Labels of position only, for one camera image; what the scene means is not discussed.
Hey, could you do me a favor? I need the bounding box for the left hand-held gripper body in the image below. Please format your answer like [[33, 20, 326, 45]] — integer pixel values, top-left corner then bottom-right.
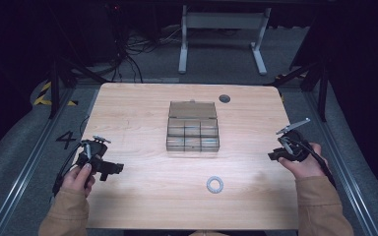
[[75, 134, 112, 174]]

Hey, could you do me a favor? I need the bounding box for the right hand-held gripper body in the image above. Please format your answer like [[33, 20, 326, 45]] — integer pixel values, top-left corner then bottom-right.
[[275, 117, 311, 163]]

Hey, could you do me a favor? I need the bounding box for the clear plastic compartment box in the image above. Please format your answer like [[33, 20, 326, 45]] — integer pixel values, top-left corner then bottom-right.
[[165, 99, 221, 153]]

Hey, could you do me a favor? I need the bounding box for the person's right hand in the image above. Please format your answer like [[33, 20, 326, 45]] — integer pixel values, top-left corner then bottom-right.
[[278, 142, 329, 181]]

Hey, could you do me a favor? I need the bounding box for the person's left hand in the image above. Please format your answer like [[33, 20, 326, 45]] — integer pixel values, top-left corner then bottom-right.
[[60, 162, 96, 199]]

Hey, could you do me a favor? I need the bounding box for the black metal stand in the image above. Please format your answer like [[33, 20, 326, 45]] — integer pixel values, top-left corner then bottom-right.
[[46, 54, 110, 120], [263, 58, 331, 123]]

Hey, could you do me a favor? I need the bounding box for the yellow black floor tape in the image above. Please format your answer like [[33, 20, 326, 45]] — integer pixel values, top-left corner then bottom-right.
[[32, 81, 80, 107]]

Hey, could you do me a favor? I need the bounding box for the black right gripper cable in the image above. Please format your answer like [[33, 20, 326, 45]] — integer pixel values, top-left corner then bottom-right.
[[288, 137, 338, 190]]

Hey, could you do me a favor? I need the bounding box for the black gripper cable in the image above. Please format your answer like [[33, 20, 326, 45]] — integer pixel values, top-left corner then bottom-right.
[[51, 114, 92, 199], [288, 137, 338, 190]]

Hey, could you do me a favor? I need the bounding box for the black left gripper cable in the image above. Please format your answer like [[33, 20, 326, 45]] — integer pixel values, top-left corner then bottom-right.
[[51, 114, 92, 199]]

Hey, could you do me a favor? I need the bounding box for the metal floor rail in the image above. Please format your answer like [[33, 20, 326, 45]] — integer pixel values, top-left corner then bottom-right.
[[0, 86, 77, 236], [302, 90, 378, 236]]

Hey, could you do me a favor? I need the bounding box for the bundle of floor cables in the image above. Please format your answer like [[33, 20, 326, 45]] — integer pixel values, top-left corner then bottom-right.
[[110, 25, 185, 84]]

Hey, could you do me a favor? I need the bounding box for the white metal desk frame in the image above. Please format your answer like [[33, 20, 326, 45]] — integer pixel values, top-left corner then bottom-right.
[[177, 4, 273, 76]]

